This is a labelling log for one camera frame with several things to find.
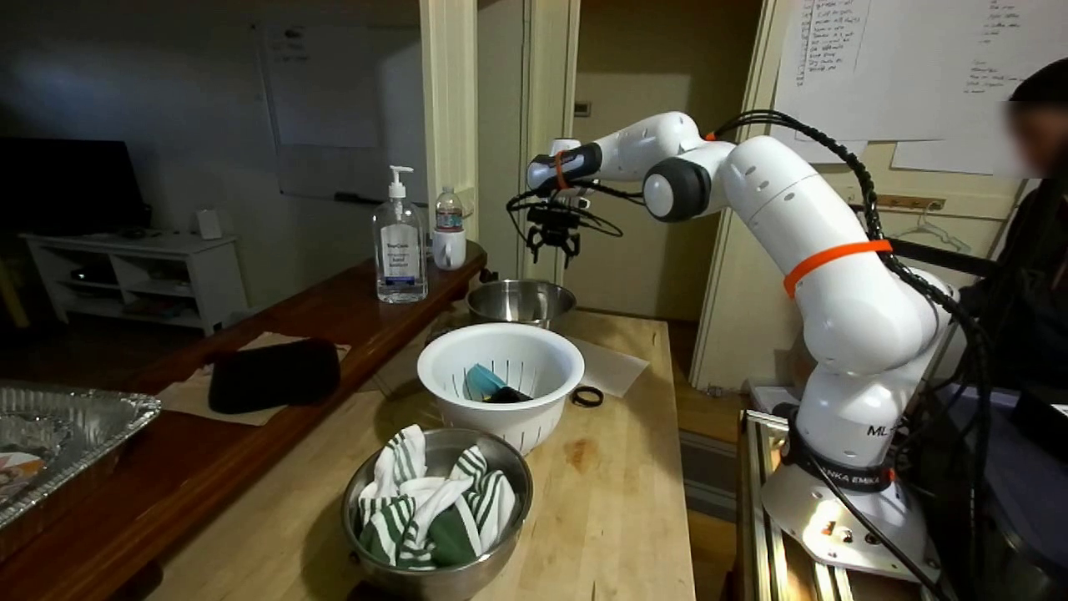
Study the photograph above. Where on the white plastic colander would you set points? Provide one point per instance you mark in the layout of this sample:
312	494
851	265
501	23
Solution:
507	379

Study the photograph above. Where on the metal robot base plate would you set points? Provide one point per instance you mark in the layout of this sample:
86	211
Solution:
873	534

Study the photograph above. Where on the white wall whiteboard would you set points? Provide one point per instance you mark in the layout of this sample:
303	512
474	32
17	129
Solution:
912	73

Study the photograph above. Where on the white tv stand shelf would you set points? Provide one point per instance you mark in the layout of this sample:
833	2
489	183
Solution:
180	283

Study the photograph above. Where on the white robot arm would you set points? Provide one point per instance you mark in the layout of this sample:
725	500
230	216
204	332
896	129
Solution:
871	327

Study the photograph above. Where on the black television screen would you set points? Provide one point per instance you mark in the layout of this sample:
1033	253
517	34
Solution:
67	190

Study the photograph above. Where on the black folded cloth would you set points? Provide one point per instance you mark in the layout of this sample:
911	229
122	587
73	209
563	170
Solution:
303	372

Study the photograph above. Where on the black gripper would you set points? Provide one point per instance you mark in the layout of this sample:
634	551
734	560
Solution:
552	224

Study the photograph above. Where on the teal scoop in colander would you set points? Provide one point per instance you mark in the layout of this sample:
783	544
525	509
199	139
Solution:
487	386

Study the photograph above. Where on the hand sanitizer pump bottle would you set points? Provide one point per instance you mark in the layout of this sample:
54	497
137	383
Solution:
400	244

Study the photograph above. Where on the small clear water bottle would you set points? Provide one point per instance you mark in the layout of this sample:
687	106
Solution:
448	243

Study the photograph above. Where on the dark wooden counter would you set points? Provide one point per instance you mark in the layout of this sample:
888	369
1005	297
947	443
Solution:
182	474

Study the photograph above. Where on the green white striped cloth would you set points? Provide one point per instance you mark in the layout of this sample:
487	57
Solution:
419	519

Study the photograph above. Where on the aluminium foil tray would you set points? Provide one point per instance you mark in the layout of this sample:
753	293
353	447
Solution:
65	432

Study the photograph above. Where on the steel mixing bowl far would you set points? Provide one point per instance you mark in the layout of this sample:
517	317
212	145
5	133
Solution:
522	303

